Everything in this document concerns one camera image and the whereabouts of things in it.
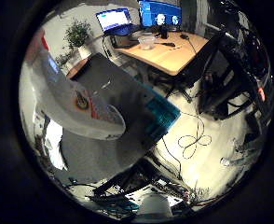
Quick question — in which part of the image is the orange-red object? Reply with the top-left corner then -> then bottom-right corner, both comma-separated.
27,27 -> 128,141

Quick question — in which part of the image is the white cloth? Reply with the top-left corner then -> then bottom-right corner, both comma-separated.
44,119 -> 68,171

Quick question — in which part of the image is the teal plastic crate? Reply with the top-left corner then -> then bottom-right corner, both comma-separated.
144,92 -> 182,142

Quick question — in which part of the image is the light wooden desk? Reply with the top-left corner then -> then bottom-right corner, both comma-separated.
113,30 -> 210,77

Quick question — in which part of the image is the clear plastic container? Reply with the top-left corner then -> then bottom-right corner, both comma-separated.
137,33 -> 157,51

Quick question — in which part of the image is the round wooden plate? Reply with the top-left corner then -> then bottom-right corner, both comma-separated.
66,57 -> 89,79

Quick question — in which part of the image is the black office chair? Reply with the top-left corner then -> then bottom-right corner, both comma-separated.
157,29 -> 238,120

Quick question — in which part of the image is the open laptop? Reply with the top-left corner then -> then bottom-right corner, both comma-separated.
95,7 -> 141,37

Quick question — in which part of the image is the leafy green potted plant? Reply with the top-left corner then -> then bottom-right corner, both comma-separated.
63,19 -> 94,61

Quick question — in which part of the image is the computer monitor with blue screen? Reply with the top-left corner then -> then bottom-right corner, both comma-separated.
138,0 -> 184,33

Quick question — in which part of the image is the looped black floor cable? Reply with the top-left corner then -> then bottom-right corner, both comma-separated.
160,111 -> 213,180

